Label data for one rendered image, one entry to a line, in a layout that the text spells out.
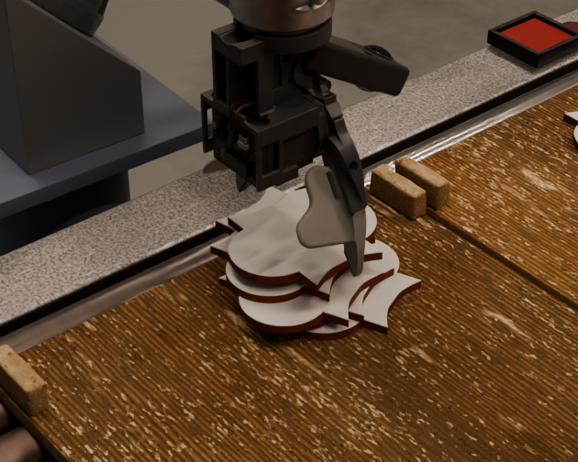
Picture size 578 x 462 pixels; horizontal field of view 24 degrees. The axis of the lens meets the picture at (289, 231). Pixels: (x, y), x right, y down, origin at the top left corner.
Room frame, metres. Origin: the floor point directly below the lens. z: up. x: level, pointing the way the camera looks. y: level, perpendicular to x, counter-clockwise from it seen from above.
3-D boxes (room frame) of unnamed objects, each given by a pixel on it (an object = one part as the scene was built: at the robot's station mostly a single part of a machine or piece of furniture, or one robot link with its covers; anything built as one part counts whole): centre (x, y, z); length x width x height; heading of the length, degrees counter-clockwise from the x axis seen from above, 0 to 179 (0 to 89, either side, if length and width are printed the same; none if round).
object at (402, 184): (0.99, -0.10, 0.95); 0.06 x 0.02 x 0.03; 39
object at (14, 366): (0.74, 0.20, 0.95); 0.06 x 0.02 x 0.03; 39
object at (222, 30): (0.86, 0.01, 1.13); 0.09 x 0.08 x 0.12; 129
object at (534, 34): (1.33, -0.28, 0.92); 0.06 x 0.06 x 0.01; 39
